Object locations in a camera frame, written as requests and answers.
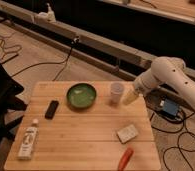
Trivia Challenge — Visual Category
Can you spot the yellowish foam-tipped end effector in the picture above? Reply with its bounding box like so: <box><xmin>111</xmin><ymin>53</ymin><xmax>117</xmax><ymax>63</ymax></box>
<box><xmin>123</xmin><ymin>89</ymin><xmax>139</xmax><ymax>105</ymax></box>

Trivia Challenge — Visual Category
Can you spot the green ceramic bowl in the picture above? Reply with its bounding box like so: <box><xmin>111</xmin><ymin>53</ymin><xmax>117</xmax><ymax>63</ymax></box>
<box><xmin>66</xmin><ymin>83</ymin><xmax>97</xmax><ymax>109</ymax></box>

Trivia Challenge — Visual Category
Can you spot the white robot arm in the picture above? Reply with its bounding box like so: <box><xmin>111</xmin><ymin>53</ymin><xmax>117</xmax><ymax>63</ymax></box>
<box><xmin>123</xmin><ymin>57</ymin><xmax>195</xmax><ymax>110</ymax></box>

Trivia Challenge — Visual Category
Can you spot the translucent plastic cup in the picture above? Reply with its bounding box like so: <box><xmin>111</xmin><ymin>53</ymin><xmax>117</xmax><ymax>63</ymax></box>
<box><xmin>110</xmin><ymin>82</ymin><xmax>124</xmax><ymax>104</ymax></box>

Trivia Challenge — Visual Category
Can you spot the white sponge block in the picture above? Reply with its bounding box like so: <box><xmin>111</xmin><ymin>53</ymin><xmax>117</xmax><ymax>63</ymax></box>
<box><xmin>117</xmin><ymin>124</ymin><xmax>138</xmax><ymax>144</ymax></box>

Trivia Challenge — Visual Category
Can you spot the blue electronic box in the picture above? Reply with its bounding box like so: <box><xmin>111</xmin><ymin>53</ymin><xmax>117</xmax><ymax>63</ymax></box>
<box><xmin>160</xmin><ymin>99</ymin><xmax>179</xmax><ymax>118</ymax></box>

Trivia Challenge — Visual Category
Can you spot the orange carrot toy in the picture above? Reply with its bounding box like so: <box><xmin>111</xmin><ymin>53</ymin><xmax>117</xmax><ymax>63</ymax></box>
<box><xmin>118</xmin><ymin>148</ymin><xmax>134</xmax><ymax>171</ymax></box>

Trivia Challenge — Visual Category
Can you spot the black rectangular remote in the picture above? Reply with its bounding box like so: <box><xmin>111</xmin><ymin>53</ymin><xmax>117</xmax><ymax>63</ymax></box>
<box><xmin>45</xmin><ymin>100</ymin><xmax>59</xmax><ymax>119</ymax></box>

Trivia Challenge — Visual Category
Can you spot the white tube bottle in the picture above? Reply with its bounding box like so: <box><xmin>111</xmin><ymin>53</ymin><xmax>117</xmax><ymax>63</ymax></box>
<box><xmin>18</xmin><ymin>119</ymin><xmax>39</xmax><ymax>160</ymax></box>

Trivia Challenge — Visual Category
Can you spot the black office chair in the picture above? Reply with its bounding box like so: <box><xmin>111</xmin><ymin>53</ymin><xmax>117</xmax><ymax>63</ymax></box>
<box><xmin>0</xmin><ymin>63</ymin><xmax>27</xmax><ymax>143</ymax></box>

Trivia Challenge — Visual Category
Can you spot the black cable bundle right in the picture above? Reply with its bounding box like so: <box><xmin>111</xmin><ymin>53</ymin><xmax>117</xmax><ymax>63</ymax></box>
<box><xmin>147</xmin><ymin>96</ymin><xmax>195</xmax><ymax>171</ymax></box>

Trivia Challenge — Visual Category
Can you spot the black floor cable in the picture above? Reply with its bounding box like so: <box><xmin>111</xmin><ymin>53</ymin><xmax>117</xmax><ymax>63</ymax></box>
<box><xmin>10</xmin><ymin>37</ymin><xmax>81</xmax><ymax>82</ymax></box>

